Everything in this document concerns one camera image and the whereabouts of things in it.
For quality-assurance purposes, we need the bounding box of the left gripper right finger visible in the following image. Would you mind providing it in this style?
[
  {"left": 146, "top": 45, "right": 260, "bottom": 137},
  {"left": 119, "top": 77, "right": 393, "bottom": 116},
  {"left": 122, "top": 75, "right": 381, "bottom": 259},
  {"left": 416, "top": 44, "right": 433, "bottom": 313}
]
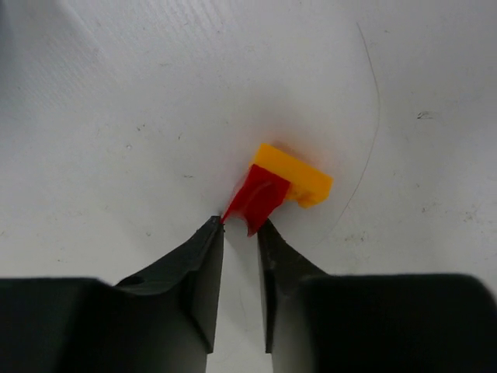
[{"left": 257, "top": 221, "right": 496, "bottom": 372}]

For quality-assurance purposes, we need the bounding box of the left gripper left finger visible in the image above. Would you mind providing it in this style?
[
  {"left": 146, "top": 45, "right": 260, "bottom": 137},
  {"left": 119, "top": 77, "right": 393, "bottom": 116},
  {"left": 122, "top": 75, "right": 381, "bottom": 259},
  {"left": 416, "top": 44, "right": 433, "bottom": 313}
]
[{"left": 1, "top": 216, "right": 224, "bottom": 372}]

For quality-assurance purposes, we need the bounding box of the orange lego piece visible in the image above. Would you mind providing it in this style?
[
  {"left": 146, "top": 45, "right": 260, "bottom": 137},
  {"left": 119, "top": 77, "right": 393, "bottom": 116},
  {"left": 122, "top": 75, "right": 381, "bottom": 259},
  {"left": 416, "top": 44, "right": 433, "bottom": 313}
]
[{"left": 253, "top": 144, "right": 333, "bottom": 208}]

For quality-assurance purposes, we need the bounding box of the small red lego piece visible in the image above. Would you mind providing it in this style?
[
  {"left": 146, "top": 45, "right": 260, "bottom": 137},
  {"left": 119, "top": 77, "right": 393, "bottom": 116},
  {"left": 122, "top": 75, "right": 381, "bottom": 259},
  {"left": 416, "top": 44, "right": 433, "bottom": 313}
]
[{"left": 221, "top": 164, "right": 290, "bottom": 236}]

